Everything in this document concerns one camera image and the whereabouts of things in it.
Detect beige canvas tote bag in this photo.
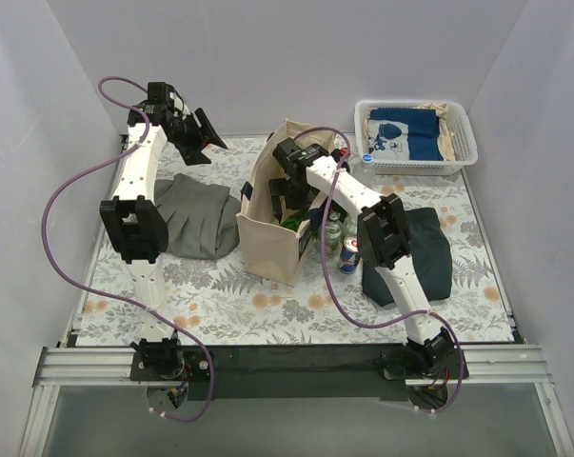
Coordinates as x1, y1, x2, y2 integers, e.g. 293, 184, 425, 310
236, 120, 335, 286

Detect clear Chang bottle back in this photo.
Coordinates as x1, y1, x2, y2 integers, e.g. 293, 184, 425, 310
343, 215, 358, 237

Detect red tab drink can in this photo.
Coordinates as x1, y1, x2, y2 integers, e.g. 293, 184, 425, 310
338, 235, 361, 274

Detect clear chang bottle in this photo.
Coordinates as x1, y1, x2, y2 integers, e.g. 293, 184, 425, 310
343, 215, 358, 237
323, 210, 344, 256

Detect grey folded cloth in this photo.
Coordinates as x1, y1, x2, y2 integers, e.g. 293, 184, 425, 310
154, 173, 241, 260

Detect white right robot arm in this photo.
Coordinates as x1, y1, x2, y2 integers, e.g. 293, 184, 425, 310
269, 138, 456, 379

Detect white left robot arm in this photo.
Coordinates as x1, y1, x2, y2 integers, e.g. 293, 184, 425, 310
100, 82, 227, 381

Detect Pocari Sweat plastic bottle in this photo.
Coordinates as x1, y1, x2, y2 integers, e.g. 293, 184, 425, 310
357, 153, 376, 188

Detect floral table mat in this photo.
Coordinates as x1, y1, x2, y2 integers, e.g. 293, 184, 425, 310
76, 136, 515, 346

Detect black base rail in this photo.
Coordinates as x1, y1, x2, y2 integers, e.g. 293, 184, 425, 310
129, 342, 469, 402

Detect blue printed cloth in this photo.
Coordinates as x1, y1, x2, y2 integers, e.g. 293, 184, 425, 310
366, 108, 444, 161

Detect white plastic basket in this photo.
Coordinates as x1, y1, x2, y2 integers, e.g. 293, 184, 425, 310
354, 100, 478, 176

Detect dark folded shorts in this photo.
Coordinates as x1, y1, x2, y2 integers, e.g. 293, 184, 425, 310
362, 208, 453, 308

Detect beige cloth in basket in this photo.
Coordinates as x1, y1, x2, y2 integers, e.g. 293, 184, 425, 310
418, 102, 456, 161

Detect green Perrier bottle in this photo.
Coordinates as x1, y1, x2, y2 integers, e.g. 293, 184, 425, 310
280, 210, 308, 232

